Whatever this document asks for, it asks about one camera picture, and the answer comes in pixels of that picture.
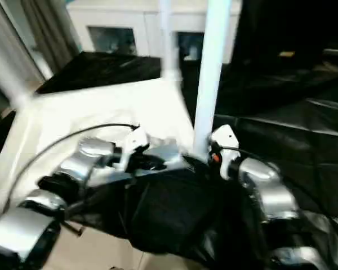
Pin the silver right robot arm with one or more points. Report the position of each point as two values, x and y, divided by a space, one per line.
265 188

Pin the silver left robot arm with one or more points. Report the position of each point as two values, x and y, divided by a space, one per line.
81 163

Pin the black table mat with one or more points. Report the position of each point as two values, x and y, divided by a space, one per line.
293 146

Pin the white display cabinet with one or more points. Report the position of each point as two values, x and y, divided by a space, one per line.
135 17

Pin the black cabinet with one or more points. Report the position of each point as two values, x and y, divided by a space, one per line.
293 28

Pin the black table frame leg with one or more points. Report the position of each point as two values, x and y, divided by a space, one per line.
73 229

